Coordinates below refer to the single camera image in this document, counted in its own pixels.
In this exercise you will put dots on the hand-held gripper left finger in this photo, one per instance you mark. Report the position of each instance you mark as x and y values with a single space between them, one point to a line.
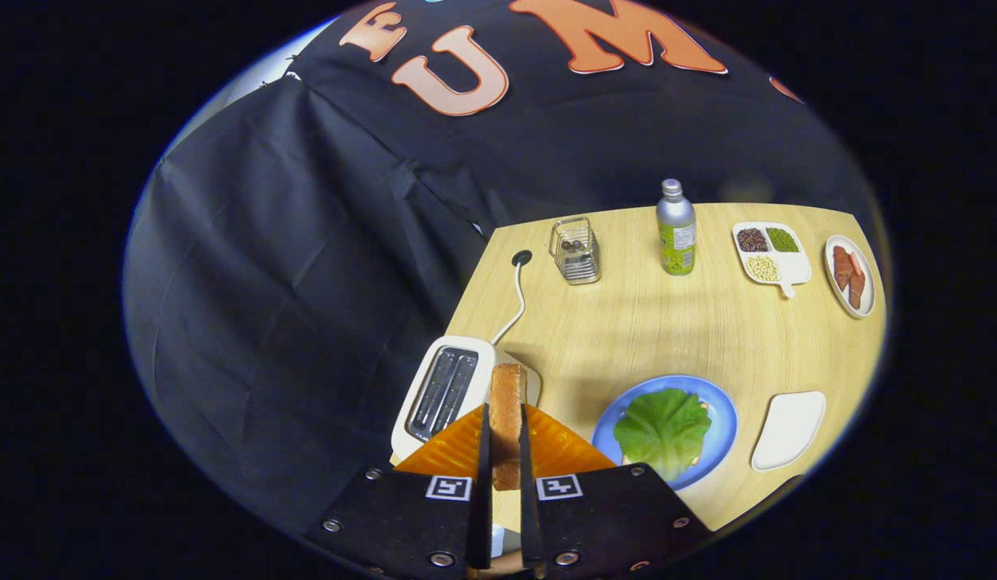
483 499

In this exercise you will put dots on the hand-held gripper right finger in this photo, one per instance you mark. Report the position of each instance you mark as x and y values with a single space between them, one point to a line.
528 515

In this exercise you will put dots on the toasted bread slice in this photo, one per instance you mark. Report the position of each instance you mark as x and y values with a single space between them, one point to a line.
508 427

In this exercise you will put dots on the green lettuce leaf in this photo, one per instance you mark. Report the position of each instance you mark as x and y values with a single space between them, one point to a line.
663 431

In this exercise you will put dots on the cream toaster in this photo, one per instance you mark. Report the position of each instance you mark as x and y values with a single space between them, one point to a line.
474 350

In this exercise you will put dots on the blue plate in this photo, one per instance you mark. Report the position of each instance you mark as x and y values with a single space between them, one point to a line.
724 419

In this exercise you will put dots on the white rounded plate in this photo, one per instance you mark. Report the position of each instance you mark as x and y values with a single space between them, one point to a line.
788 431

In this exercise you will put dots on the black backdrop cloth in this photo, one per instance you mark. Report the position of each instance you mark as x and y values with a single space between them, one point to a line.
265 282

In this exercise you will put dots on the silver bottle with green label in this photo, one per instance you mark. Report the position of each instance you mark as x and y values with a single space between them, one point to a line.
676 234

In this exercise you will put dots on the pile of yellow beans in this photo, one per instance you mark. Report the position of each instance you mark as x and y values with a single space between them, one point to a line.
763 268

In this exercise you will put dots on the pile of dark beans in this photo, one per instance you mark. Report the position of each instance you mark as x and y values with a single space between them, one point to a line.
752 240

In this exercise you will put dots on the white divided tray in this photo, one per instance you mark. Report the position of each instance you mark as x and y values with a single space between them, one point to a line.
792 270

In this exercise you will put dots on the pile of green beans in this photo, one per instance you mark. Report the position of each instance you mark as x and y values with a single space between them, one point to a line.
783 240

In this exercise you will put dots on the brown meat piece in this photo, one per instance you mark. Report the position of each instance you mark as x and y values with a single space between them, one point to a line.
857 292
842 267

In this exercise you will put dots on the white oval plate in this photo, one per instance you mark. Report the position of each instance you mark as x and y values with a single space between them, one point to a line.
869 302

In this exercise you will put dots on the pink sausage slice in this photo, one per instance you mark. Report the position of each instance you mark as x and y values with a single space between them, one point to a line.
855 264

